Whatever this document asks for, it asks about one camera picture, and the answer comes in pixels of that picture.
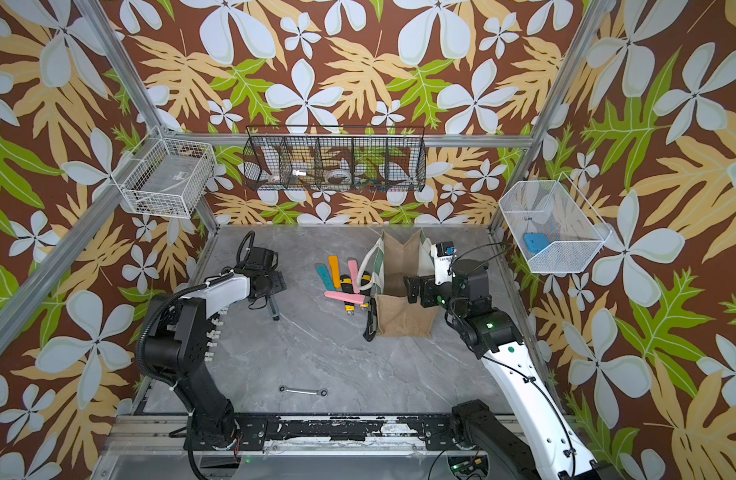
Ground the pink art knife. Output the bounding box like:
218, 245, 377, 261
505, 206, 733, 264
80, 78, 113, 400
347, 258, 361, 293
324, 291, 364, 305

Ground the blue object in basket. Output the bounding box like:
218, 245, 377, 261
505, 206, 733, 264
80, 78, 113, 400
523, 232, 551, 255

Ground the orange art knife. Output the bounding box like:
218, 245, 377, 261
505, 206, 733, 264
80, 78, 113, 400
328, 255, 341, 291

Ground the black metal utility knife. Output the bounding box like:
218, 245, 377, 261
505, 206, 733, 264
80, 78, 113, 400
363, 298, 378, 342

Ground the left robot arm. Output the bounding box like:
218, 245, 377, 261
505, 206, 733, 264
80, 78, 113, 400
135, 231, 286, 450

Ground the black wire basket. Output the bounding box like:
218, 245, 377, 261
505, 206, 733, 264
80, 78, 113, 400
240, 125, 428, 192

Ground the small steel wrench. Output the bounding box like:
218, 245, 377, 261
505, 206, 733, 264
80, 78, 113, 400
278, 385, 328, 397

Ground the pink art knife upright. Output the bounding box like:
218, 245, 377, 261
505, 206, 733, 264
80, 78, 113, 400
347, 258, 361, 293

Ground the green burlap christmas pouch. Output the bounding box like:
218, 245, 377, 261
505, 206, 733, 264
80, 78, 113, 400
360, 230, 437, 342

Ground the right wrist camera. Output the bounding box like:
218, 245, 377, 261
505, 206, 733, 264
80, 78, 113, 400
432, 241, 456, 285

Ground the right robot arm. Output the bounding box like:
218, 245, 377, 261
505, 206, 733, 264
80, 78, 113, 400
403, 257, 618, 479

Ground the black mounting rail base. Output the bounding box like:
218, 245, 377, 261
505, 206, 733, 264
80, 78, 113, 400
183, 413, 474, 451

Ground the teal art knife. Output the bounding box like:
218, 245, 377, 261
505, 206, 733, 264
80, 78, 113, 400
315, 263, 336, 291

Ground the white mesh basket right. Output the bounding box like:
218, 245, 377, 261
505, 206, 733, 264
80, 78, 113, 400
499, 180, 612, 276

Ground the white wire basket left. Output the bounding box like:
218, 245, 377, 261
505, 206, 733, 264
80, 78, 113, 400
113, 127, 217, 219

